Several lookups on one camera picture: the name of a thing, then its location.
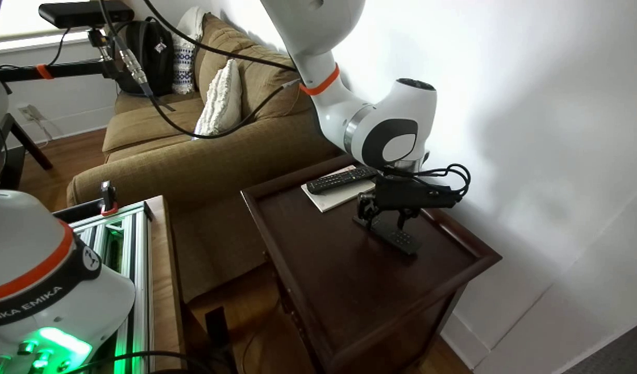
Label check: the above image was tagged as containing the grey remote control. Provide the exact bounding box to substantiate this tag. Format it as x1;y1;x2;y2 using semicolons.
353;215;422;256

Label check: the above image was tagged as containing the blue patterned white pillow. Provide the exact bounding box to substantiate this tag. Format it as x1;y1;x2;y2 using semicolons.
171;6;208;96

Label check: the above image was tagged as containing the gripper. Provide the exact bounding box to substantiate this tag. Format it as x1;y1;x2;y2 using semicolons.
357;190;424;231

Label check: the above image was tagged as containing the window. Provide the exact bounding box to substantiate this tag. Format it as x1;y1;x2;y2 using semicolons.
0;0;93;53

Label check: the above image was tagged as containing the brown fabric sofa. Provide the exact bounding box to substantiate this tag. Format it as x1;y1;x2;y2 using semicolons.
66;13;346;303

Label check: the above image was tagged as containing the black and red clamp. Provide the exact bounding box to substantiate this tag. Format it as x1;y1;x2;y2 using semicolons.
100;180;118;217

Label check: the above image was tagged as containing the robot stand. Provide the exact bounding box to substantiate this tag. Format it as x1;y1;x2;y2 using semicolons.
52;195;188;374

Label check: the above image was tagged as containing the camera on mount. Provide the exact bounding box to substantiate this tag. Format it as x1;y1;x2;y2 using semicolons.
0;0;136;95

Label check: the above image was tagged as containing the black backpack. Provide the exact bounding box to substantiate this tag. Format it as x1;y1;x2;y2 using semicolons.
116;18;175;98

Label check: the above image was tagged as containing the white notebook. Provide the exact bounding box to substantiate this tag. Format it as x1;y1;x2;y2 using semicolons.
301;165;377;213

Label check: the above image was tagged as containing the white textured pillow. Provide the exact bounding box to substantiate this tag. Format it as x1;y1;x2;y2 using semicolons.
193;59;243;139

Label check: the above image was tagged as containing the dark wooden table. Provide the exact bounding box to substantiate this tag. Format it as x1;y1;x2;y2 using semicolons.
0;113;55;191

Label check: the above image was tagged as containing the black remote control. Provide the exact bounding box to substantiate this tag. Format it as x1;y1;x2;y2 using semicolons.
306;165;379;195

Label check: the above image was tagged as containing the wall socket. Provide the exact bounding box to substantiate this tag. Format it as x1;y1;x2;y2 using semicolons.
18;104;45;123

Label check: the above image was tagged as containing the black cable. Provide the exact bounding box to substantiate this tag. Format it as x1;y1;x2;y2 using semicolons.
64;350;216;374

